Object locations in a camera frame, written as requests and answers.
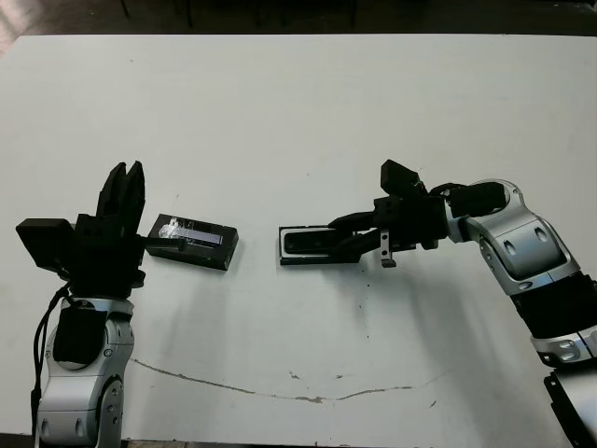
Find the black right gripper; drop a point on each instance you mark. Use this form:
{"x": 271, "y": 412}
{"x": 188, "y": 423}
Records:
{"x": 415, "y": 224}

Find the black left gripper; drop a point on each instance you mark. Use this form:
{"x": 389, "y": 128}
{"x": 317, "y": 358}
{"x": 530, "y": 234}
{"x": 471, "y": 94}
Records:
{"x": 107, "y": 261}

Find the black phone-like camera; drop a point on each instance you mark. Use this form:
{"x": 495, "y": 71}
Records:
{"x": 305, "y": 242}

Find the black box with label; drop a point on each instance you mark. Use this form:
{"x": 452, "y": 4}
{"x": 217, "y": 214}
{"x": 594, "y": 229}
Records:
{"x": 196, "y": 249}

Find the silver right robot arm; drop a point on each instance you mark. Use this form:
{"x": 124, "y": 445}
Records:
{"x": 522, "y": 238}

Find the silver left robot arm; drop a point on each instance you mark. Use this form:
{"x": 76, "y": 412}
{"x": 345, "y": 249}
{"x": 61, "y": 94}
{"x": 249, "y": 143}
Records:
{"x": 79, "y": 401}

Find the black box base white lining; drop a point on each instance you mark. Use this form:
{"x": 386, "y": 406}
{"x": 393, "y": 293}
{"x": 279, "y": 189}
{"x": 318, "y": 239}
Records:
{"x": 303, "y": 260}

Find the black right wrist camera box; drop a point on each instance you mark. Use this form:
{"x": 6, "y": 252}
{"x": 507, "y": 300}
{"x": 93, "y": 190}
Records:
{"x": 396, "y": 176}

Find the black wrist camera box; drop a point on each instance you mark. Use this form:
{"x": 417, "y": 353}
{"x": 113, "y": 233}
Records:
{"x": 44, "y": 242}
{"x": 396, "y": 176}

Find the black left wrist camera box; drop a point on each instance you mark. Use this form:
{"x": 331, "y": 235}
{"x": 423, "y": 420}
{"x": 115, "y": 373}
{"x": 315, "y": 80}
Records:
{"x": 44, "y": 242}

